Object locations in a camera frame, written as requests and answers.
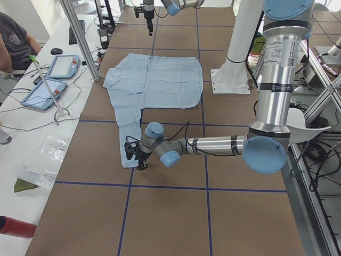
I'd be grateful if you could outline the white mast base plate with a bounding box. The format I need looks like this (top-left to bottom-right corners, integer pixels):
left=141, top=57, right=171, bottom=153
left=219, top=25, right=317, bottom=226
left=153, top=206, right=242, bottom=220
left=210, top=59, right=250, bottom=94

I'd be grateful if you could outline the clear plastic bag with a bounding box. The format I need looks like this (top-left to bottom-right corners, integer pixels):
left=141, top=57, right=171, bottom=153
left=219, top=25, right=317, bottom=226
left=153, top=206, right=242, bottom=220
left=15, top=134, right=71, bottom=189

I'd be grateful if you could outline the white camera mast pole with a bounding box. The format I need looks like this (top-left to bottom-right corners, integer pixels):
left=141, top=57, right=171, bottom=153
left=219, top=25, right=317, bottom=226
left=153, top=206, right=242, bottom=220
left=227, top=0, right=264, bottom=63

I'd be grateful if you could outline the red bottle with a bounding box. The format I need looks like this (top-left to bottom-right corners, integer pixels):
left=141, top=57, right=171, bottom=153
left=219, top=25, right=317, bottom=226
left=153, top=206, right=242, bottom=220
left=1, top=216, right=37, bottom=238

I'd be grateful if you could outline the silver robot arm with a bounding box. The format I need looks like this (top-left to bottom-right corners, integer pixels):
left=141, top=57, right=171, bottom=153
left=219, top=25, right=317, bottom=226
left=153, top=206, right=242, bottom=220
left=126, top=1, right=314, bottom=174
left=134, top=0, right=205, bottom=36

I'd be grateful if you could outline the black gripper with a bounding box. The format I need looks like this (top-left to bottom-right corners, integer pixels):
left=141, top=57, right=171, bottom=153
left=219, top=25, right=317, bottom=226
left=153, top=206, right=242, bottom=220
left=143, top=0, right=155, bottom=36
left=135, top=149, right=151, bottom=171

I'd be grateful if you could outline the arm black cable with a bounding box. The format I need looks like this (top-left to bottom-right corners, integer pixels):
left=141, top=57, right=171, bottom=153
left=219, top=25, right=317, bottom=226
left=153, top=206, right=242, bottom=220
left=125, top=122, right=198, bottom=155

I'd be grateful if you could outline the seated person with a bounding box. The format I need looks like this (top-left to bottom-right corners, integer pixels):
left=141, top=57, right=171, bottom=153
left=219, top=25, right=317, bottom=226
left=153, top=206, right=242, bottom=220
left=1, top=12, right=42, bottom=74

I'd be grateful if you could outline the black computer mouse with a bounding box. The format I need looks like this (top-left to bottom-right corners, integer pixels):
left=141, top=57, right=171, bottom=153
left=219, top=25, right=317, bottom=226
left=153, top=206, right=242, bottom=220
left=50, top=47, right=63, bottom=55

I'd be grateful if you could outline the blue teach pendant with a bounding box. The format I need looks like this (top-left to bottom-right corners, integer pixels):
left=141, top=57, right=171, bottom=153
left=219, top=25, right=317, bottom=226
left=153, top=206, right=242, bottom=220
left=46, top=55, right=80, bottom=79
left=20, top=78, right=67, bottom=110

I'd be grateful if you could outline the grabber stick tool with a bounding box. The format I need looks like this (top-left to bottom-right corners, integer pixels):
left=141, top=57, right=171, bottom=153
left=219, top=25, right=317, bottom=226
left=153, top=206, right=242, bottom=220
left=29, top=55, right=70, bottom=126

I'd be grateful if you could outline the light blue button shirt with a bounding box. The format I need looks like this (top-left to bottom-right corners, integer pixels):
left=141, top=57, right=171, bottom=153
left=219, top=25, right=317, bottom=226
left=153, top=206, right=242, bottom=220
left=103, top=53, right=203, bottom=168

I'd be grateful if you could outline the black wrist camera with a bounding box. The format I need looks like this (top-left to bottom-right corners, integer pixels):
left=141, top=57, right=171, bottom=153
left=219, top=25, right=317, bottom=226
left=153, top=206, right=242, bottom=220
left=134, top=4, right=144, bottom=19
left=124, top=140, right=139, bottom=160

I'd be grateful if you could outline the far blue teach pendant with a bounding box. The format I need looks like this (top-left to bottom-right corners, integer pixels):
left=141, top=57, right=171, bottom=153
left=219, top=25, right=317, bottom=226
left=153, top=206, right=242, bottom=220
left=46, top=55, right=80, bottom=79

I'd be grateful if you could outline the aluminium frame post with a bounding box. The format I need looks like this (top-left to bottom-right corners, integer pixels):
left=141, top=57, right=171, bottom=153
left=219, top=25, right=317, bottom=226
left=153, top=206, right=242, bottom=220
left=60, top=0, right=100, bottom=81

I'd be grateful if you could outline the black keyboard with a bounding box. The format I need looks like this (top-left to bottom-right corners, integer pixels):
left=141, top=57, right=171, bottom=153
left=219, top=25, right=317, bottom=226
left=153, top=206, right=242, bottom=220
left=68, top=19, right=86, bottom=45

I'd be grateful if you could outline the near blue teach pendant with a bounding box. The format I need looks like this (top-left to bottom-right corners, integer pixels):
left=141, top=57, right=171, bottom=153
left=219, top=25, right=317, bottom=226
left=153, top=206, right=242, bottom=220
left=20, top=78, right=67, bottom=110

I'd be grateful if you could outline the green cloth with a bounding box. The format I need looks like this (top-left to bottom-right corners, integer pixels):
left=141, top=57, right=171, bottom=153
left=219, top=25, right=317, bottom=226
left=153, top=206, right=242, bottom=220
left=13, top=178, right=37, bottom=193

